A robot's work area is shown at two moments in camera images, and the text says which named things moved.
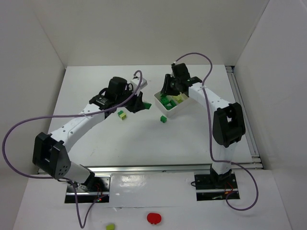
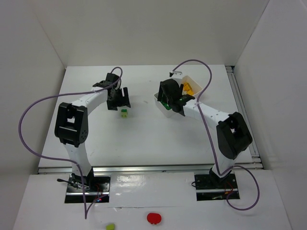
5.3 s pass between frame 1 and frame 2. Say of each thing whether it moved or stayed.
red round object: stayed
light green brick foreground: stayed
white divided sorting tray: stayed
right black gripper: moved
